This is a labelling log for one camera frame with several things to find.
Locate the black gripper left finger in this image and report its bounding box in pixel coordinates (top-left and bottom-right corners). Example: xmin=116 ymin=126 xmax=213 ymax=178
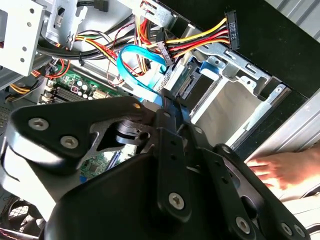
xmin=0 ymin=88 xmax=193 ymax=223

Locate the blue data wire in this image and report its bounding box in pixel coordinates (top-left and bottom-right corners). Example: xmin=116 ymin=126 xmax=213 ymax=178
xmin=116 ymin=44 xmax=187 ymax=121

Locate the orange red yellow power wire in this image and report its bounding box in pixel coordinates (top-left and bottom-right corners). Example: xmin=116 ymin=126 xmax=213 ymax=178
xmin=156 ymin=10 xmax=241 ymax=66

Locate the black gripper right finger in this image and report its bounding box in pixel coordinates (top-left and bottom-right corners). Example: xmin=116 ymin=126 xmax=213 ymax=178
xmin=174 ymin=98 xmax=311 ymax=240

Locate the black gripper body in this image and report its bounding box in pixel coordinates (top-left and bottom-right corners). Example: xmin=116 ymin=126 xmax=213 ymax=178
xmin=43 ymin=152 xmax=238 ymax=240

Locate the person bare hand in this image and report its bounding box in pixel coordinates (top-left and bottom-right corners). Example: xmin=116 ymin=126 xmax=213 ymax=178
xmin=246 ymin=146 xmax=320 ymax=192

